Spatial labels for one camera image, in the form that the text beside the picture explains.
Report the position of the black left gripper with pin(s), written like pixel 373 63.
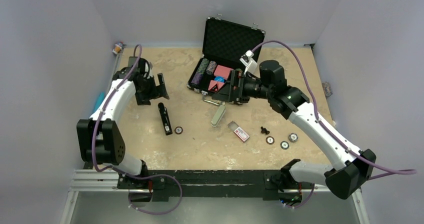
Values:
pixel 143 99

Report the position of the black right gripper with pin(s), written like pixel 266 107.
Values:
pixel 228 93

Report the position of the black stapler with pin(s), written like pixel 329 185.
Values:
pixel 165 119

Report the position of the green stapler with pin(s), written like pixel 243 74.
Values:
pixel 219 112

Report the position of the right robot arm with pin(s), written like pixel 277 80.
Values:
pixel 350 167

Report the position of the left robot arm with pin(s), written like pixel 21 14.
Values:
pixel 99 138

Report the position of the brown white poker chip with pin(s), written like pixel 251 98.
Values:
pixel 178 130

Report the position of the red white staple box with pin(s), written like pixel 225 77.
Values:
pixel 238 131

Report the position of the black poker chip case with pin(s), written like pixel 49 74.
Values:
pixel 224 43

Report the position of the black screw knob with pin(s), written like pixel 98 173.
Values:
pixel 264 130

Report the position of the turquoise cylindrical tool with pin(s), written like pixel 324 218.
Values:
pixel 99 101

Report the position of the red white poker chip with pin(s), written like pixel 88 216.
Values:
pixel 270 140

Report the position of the orange small bottle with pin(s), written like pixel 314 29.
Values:
pixel 118 47

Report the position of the green white poker chip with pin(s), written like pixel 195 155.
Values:
pixel 284 145

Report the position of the grey poker chip stack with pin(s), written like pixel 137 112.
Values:
pixel 293 137

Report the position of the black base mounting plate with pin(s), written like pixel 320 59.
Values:
pixel 268 184

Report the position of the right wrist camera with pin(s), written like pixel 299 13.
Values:
pixel 249 63

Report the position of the striped object at right wall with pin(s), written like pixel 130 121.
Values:
pixel 327 89

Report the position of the aluminium frame rail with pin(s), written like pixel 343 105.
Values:
pixel 91 181

